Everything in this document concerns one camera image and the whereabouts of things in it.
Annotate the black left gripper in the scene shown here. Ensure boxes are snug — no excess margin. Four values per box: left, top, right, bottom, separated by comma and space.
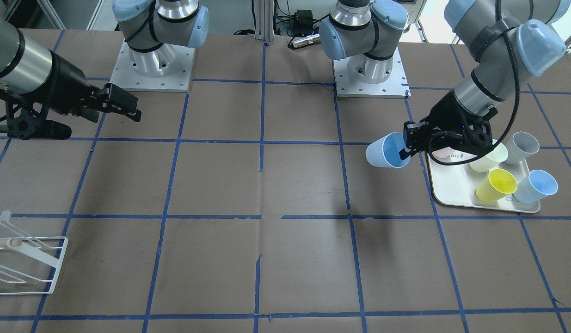
398, 90, 498, 160

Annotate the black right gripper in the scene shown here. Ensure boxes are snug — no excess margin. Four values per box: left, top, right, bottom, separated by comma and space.
50, 52, 141, 122

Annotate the light blue plastic cup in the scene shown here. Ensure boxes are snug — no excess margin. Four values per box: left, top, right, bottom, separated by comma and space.
365, 132, 411, 168

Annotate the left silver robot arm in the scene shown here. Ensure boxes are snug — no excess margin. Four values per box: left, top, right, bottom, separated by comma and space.
319, 0, 571, 168

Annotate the pink plastic cup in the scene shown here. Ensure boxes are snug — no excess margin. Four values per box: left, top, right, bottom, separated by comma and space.
432, 147, 456, 160

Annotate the cream white plastic cup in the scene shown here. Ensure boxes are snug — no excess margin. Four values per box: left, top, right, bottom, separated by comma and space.
468, 143, 509, 173

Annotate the yellow plastic cup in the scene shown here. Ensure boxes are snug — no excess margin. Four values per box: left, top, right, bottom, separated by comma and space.
475, 168, 518, 203

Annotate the grey plastic cup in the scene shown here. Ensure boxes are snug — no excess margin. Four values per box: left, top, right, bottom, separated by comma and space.
503, 131, 540, 165

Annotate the blue plastic cup on tray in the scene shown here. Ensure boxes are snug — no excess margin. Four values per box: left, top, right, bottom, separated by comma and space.
513, 169, 559, 203

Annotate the beige plastic tray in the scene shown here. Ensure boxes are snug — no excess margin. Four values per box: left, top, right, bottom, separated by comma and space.
426, 140, 542, 214

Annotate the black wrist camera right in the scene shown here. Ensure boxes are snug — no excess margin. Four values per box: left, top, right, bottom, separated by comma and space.
0, 88, 72, 140

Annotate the black braided cable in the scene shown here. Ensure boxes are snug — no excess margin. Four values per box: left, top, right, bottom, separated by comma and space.
429, 0, 522, 165

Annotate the white wire cup rack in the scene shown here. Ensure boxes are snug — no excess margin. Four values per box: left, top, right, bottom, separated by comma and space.
0, 210, 69, 296

